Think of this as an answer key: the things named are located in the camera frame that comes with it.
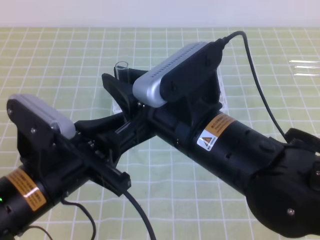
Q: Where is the black left camera cable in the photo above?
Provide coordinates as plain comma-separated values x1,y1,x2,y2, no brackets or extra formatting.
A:
61,191,157,240

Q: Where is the clear test tube far right bottom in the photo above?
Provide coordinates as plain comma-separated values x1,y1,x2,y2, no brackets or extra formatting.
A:
293,73,320,77

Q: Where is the green checkered tablecloth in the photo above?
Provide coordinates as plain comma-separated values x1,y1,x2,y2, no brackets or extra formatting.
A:
0,27,320,240

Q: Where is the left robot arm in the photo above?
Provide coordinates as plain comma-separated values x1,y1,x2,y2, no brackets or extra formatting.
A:
0,113,156,240

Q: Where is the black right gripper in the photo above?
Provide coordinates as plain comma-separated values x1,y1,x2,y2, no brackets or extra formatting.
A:
101,68,222,146

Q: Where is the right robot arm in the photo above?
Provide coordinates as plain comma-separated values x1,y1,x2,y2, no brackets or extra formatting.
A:
102,69,320,238

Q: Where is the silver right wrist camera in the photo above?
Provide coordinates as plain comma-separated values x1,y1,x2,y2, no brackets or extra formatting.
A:
132,39,225,108

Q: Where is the clear glass test tube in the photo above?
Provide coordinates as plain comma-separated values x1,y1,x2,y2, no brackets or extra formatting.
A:
114,61,129,84

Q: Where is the clear test tube far right middle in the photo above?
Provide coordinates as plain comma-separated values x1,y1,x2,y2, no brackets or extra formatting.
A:
293,65,320,70

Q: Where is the white plastic test tube rack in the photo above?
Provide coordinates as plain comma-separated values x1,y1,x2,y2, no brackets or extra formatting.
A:
111,74,229,114

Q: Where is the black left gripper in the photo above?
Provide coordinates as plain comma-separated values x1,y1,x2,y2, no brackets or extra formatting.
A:
17,112,155,200

